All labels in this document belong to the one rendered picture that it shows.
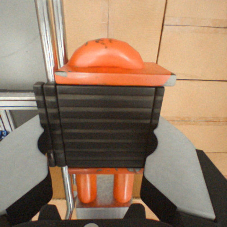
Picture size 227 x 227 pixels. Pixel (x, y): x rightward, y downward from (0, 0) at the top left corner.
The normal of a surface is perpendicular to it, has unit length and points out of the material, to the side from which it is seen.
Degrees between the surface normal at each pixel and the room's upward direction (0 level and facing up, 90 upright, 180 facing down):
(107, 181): 90
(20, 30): 0
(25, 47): 0
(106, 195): 90
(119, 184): 26
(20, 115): 0
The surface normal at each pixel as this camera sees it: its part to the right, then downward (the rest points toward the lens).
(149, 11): 0.04, 0.46
